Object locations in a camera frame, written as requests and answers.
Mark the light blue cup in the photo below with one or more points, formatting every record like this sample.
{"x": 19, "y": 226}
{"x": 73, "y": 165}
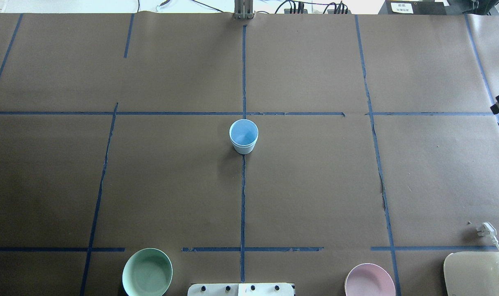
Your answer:
{"x": 244, "y": 149}
{"x": 243, "y": 132}

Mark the black power box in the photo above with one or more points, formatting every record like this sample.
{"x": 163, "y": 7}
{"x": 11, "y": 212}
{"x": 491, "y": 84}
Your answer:
{"x": 414, "y": 7}

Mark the cream toaster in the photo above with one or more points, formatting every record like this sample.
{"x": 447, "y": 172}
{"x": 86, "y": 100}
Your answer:
{"x": 472, "y": 273}

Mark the pink bowl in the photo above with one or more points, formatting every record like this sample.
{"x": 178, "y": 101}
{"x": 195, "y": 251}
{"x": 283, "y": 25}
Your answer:
{"x": 369, "y": 280}

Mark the green bowl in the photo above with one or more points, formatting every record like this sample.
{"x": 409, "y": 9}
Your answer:
{"x": 148, "y": 272}

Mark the aluminium frame post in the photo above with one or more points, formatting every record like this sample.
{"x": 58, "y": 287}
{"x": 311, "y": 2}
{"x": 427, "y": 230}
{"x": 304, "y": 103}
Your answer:
{"x": 243, "y": 9}

